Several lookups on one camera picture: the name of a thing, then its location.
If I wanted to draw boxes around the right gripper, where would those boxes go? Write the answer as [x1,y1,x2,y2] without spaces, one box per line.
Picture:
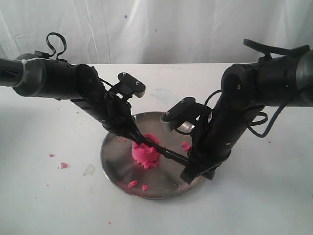
[180,97,257,185]

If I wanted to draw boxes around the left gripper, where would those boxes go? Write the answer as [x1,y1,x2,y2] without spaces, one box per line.
[71,92,145,144]

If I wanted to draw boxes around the black knife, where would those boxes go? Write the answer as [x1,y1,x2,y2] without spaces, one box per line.
[144,137,188,165]

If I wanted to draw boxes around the pink dough lump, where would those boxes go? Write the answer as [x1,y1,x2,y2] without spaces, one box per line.
[132,142,160,169]

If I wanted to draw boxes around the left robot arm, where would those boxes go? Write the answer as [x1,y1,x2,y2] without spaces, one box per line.
[0,58,146,144]

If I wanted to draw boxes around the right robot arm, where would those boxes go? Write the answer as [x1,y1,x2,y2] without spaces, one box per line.
[180,45,313,184]

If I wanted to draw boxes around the pink crumb cluster right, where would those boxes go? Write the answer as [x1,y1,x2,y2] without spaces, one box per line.
[181,141,191,152]

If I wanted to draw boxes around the round steel plate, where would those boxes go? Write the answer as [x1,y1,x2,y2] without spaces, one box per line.
[100,112,204,199]

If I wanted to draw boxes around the pink crumb front left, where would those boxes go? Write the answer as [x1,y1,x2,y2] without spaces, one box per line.
[128,180,138,188]

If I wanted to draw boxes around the clear tape scrap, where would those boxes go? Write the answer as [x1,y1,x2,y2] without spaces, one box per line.
[83,164,96,176]

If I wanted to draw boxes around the pink crumb front small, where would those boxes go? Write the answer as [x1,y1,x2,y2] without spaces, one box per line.
[141,185,148,191]

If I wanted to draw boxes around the white curtain backdrop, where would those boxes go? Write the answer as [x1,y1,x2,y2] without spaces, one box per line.
[0,0,313,64]

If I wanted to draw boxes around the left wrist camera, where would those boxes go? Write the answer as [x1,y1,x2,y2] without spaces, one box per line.
[108,72,146,100]

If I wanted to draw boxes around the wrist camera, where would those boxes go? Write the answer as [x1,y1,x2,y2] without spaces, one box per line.
[108,72,146,100]
[160,96,212,132]

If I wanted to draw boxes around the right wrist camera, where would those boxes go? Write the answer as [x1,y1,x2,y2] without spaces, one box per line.
[160,96,212,132]

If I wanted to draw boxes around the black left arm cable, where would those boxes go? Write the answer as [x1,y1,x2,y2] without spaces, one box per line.
[34,32,68,62]

